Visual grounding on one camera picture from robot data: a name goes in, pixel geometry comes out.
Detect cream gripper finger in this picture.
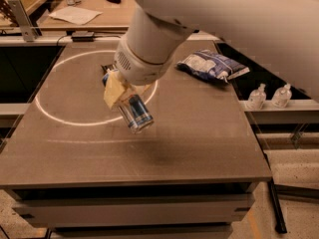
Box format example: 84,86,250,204
135,84,153,96
104,70,128,109

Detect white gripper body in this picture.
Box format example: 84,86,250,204
114,35,172,86

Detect red bull can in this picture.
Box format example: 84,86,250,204
109,81,154,133

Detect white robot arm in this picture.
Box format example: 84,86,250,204
114,0,319,101

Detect blue white chip bag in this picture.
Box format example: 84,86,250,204
175,50,250,83

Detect white paper sheet left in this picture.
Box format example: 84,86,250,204
49,6,101,25

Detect left clear sanitizer bottle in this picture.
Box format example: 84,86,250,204
247,84,266,110

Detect clear sanitizer bottle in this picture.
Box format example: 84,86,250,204
271,84,292,109
247,84,266,110

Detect grey drawer cabinet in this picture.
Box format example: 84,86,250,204
10,182,256,239

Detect right clear sanitizer bottle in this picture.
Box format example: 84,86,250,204
271,84,292,109

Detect black power adapter with cable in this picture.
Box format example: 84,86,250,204
56,31,121,47

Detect left metal bracket post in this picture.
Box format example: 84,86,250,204
8,0,39,42

